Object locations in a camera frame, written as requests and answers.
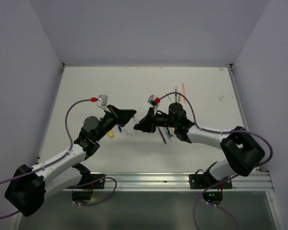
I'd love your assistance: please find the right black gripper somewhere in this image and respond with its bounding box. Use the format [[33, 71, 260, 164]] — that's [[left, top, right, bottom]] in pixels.
[[135, 107, 178, 133]]

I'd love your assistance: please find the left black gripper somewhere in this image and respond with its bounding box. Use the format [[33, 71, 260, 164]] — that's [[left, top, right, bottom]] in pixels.
[[94, 103, 134, 140]]

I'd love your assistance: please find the purple pen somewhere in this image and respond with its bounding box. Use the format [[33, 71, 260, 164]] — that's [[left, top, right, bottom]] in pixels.
[[157, 127, 167, 144]]

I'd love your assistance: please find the yellow pen cap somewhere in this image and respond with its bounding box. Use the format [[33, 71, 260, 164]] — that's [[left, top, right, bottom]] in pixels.
[[108, 131, 114, 138]]

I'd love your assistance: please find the dark green clear highlighter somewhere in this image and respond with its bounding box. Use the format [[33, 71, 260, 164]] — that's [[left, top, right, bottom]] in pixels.
[[174, 85, 178, 103]]

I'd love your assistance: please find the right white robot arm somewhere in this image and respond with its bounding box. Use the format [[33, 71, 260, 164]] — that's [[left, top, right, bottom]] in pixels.
[[134, 103, 265, 188]]

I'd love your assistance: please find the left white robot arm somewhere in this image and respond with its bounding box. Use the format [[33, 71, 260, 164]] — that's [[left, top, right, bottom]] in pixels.
[[4, 105, 136, 217]]

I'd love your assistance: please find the orange highlighter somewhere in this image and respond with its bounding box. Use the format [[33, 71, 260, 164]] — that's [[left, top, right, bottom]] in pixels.
[[182, 83, 186, 97]]

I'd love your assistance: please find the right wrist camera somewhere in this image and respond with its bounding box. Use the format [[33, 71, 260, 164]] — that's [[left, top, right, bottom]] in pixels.
[[147, 94, 158, 107]]

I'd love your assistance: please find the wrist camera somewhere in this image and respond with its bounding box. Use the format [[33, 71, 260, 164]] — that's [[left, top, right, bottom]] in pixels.
[[147, 94, 158, 107], [96, 94, 108, 107]]

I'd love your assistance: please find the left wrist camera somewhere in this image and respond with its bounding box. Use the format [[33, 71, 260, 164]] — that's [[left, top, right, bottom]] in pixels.
[[96, 94, 108, 107]]

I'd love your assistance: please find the aluminium rail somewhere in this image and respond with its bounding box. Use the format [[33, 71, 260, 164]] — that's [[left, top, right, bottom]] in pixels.
[[62, 171, 274, 192]]

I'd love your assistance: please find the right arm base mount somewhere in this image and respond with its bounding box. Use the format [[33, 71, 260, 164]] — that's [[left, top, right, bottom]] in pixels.
[[189, 162, 233, 206]]

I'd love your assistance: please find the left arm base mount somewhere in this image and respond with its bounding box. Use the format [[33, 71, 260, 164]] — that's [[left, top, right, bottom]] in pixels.
[[67, 163, 106, 206]]

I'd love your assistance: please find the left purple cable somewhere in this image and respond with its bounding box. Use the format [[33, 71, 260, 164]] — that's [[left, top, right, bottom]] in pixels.
[[0, 97, 98, 219]]

